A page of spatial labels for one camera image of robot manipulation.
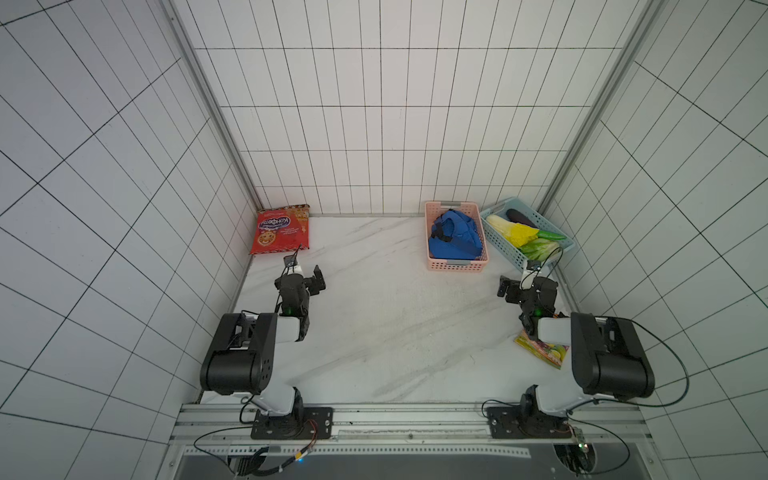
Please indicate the blue baseball cap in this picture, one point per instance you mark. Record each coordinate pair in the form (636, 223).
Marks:
(455, 236)

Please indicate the colourful candy bag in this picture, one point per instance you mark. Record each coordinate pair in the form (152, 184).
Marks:
(552, 354)

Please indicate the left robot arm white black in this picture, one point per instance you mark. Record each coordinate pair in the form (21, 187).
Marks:
(240, 358)

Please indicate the red cookie snack bag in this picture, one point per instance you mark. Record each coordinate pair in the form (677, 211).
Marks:
(283, 229)

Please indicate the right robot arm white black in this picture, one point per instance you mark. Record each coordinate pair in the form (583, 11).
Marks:
(599, 359)

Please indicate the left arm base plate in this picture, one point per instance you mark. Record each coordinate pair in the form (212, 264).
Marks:
(306, 424)

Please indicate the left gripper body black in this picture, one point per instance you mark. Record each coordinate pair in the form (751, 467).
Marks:
(310, 282)

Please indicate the green toy vegetable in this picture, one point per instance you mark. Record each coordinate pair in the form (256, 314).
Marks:
(540, 248)

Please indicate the pink plastic basket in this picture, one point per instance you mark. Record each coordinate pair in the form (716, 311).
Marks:
(432, 210)

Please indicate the aluminium mounting rail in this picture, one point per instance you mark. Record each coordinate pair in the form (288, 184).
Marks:
(229, 430)

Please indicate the dark purple toy eggplant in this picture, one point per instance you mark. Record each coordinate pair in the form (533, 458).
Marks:
(515, 216)

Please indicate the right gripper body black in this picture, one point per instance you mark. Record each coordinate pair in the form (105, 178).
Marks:
(514, 291)

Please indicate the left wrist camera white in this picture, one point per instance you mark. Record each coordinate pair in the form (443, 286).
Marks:
(291, 264)

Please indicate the light blue plastic basket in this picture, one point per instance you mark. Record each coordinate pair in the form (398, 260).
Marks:
(513, 254)

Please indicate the yellow toy corn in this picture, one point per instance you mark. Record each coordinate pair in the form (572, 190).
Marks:
(516, 234)

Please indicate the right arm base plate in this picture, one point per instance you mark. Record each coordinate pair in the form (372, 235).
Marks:
(509, 423)

